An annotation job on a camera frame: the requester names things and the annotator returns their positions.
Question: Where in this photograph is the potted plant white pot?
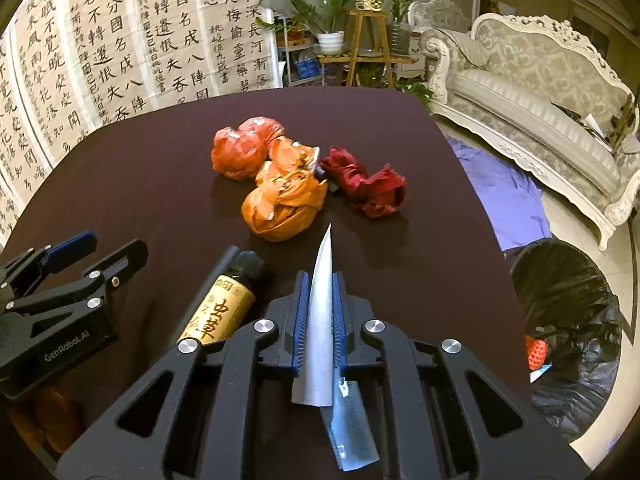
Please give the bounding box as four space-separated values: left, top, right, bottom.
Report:
270 0 381 56

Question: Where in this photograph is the brown long object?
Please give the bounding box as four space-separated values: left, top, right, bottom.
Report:
607 92 640 156

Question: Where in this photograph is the small black packet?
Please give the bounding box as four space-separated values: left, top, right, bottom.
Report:
315 167 343 195

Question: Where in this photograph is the red foam fruit net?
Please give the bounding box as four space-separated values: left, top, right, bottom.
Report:
525 337 549 371

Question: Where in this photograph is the ornate white carved sofa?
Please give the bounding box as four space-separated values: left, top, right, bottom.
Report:
425 12 640 251

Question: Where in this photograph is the white paper booklet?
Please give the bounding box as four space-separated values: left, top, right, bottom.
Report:
580 112 613 153

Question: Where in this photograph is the yellow label bottle black cap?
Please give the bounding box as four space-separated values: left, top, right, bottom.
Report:
176 250 266 346

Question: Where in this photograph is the small leafy floor plant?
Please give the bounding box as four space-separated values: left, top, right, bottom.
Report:
395 77 436 111

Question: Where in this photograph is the black trash bin with bag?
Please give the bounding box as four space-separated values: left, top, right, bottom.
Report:
510 239 623 443

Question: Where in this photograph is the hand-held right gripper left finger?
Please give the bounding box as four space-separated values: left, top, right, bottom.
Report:
56 270 309 480

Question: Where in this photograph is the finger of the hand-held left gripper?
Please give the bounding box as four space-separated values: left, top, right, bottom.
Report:
0 230 98 302
7 238 149 314

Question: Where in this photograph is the white metal shelf rack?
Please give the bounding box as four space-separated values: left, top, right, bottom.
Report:
272 15 321 86

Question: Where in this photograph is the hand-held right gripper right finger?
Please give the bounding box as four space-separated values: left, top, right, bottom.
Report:
331 270 592 480

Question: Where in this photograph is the person's left hand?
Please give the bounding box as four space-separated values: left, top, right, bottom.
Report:
7 379 88 456

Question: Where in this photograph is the ornate white carved armchair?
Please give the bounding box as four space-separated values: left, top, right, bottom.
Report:
407 0 480 48

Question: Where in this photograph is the red-orange paper ball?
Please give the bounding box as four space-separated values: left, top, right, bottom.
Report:
211 127 268 182
237 116 291 148

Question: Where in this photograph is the purple floor cloth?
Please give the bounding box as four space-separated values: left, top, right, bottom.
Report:
447 137 551 253

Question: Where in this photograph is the orange printed paper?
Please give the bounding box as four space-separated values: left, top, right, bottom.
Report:
255 136 323 186

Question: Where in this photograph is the white tube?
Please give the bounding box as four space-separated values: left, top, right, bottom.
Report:
291 223 382 472

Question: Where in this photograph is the dark red paper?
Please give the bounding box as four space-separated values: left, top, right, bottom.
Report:
319 146 408 219

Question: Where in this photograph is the wooden plant stand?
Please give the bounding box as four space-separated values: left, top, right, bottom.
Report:
317 7 418 91

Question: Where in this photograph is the large orange paper ball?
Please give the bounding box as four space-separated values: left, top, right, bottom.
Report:
241 175 329 242

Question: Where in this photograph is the dark brown table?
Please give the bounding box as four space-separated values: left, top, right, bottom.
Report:
0 86 531 480

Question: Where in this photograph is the tall leafy plant dark pot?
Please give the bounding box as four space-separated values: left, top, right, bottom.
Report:
377 0 433 56

